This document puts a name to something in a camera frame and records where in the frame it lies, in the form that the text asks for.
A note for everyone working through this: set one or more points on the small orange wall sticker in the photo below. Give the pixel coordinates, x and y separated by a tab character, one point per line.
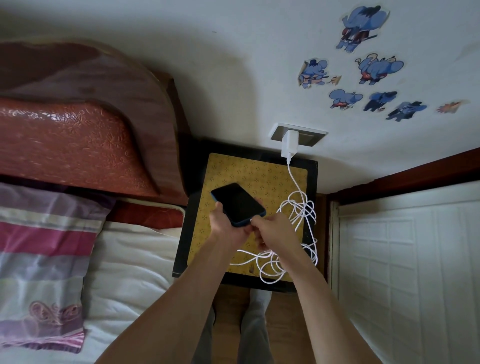
452	107

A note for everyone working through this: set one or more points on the person's left hand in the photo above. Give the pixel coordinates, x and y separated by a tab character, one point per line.
225	230

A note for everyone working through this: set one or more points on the red wooden headboard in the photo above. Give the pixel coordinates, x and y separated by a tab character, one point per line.
93	123

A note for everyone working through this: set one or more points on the striped purple pillow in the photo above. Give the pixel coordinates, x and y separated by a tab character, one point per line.
41	255

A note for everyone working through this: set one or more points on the person's left forearm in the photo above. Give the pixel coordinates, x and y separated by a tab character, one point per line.
176	303

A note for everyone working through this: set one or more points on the white charger adapter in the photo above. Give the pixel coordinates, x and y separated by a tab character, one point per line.
290	144

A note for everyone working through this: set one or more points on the group of blue elephant stickers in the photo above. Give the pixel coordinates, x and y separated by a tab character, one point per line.
378	68

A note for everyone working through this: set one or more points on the person's right thumb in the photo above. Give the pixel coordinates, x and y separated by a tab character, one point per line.
258	222

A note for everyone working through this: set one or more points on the brown wooden door frame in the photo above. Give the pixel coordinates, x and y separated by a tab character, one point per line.
412	176

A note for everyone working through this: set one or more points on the black bedside table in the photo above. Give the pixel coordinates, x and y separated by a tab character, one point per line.
181	243

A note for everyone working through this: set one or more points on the white panelled door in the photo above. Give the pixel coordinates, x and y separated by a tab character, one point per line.
412	277

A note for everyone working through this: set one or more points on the person's grey trousers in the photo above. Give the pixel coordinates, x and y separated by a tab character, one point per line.
253	333

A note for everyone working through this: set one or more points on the person's right forearm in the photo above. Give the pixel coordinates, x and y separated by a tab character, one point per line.
326	311

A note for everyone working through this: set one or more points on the blue smartphone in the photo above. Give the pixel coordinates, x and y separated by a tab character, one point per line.
236	202

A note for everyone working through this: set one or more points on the grey wall socket plate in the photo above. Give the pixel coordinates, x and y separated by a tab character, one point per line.
311	137

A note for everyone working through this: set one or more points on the person's right hand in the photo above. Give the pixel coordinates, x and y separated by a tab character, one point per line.
279	234

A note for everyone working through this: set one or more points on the person's left thumb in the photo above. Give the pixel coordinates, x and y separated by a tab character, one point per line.
219	212

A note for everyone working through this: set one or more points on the red mattress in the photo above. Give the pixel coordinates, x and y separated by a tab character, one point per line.
150	216

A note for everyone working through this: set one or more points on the yellow patterned table mat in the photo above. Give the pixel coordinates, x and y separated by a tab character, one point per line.
258	176

